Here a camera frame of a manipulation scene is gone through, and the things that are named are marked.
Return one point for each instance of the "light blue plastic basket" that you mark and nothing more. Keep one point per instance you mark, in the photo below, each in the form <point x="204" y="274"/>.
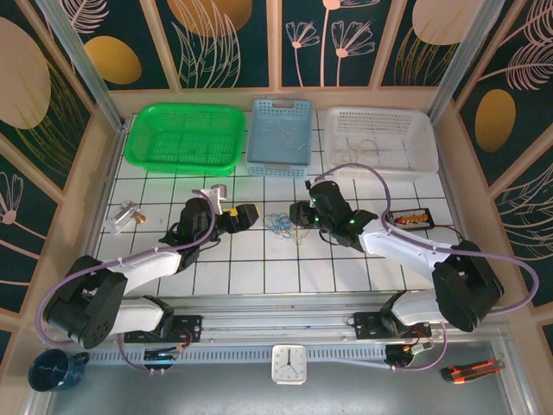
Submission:
<point x="281" y="164"/>

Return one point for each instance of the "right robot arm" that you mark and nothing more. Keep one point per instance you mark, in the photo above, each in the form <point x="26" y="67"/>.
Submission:
<point x="402" y="248"/>

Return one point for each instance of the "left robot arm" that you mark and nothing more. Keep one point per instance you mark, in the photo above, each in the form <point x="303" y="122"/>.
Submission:
<point x="147" y="261"/>

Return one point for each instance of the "green plastic basket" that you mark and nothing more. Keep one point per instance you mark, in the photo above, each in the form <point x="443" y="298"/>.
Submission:
<point x="186" y="129"/>

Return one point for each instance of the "white plastic basket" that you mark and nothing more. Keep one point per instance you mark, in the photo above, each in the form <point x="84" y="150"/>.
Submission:
<point x="380" y="125"/>

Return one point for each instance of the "black controller board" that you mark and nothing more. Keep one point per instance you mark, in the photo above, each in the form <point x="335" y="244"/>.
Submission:
<point x="162" y="356"/>
<point x="406" y="352"/>

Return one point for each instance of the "white square clock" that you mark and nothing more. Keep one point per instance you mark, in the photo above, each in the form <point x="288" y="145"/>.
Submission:
<point x="288" y="364"/>

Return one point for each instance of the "dark blue mug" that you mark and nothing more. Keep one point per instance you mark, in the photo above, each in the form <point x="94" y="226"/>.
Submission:
<point x="49" y="372"/>

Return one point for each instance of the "orange black utility knife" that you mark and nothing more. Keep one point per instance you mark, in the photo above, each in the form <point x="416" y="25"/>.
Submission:
<point x="471" y="372"/>

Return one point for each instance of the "aluminium side rail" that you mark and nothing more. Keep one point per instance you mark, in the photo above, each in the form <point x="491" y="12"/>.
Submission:
<point x="108" y="181"/>
<point x="458" y="194"/>

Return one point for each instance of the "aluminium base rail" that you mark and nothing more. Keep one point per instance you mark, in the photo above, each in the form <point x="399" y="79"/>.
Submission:
<point x="276" y="320"/>

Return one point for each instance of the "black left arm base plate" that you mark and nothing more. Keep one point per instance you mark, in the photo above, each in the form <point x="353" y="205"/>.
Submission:
<point x="190" y="328"/>

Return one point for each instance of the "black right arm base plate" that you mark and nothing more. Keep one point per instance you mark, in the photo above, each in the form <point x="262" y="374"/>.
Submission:
<point x="367" y="326"/>

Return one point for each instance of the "aluminium frame post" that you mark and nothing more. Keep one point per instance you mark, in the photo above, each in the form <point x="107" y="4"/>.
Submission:
<point x="466" y="60"/>
<point x="82" y="65"/>

